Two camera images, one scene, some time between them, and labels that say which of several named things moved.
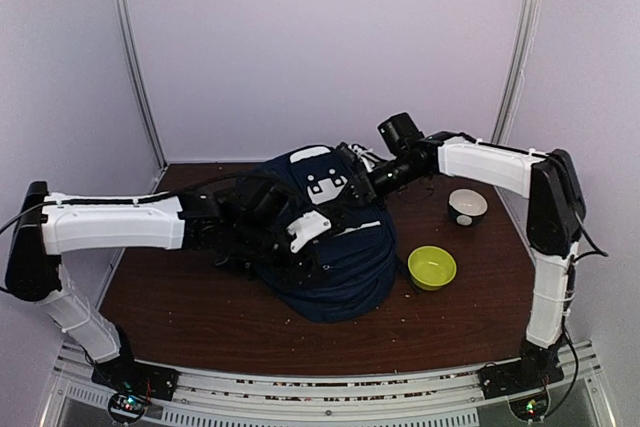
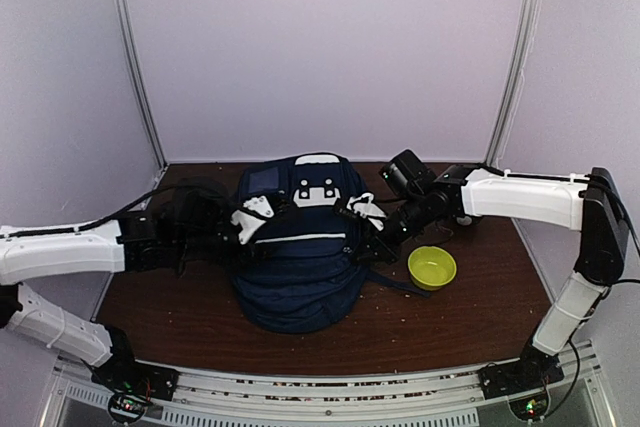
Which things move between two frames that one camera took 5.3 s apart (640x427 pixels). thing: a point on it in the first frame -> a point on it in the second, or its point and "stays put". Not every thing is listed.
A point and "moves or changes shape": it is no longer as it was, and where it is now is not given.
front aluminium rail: (331, 396) stays put
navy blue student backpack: (359, 278) moves or changes shape
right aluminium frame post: (522, 45) stays put
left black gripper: (298, 269) -> (252, 256)
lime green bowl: (430, 267) stays put
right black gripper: (363, 188) -> (380, 252)
